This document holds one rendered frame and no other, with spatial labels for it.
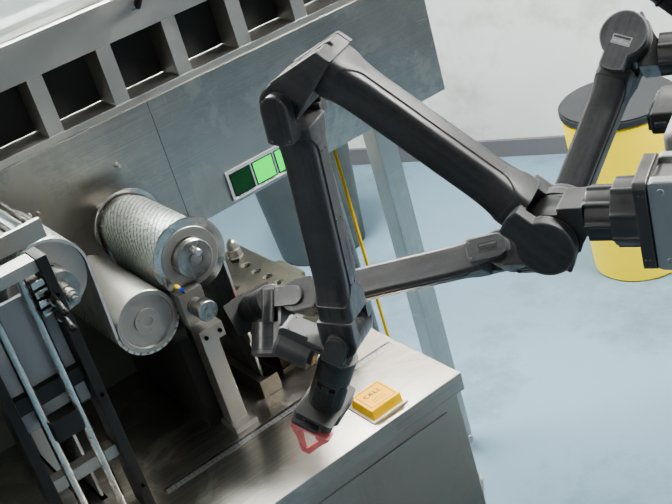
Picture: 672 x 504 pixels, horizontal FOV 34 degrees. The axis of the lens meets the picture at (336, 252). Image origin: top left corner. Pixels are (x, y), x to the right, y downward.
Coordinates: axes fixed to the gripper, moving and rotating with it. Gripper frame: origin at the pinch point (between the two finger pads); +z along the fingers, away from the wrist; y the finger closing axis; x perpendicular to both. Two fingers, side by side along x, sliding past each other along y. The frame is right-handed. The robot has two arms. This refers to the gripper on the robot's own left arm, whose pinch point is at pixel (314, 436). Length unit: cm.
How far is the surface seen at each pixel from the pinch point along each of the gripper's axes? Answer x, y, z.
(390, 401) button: 6.6, -25.3, 11.0
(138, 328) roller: -39.2, -11.4, 7.9
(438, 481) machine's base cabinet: 20.3, -30.1, 30.3
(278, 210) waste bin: -85, -216, 137
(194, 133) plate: -56, -60, -1
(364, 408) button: 2.9, -22.6, 12.9
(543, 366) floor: 33, -157, 102
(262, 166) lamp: -44, -70, 8
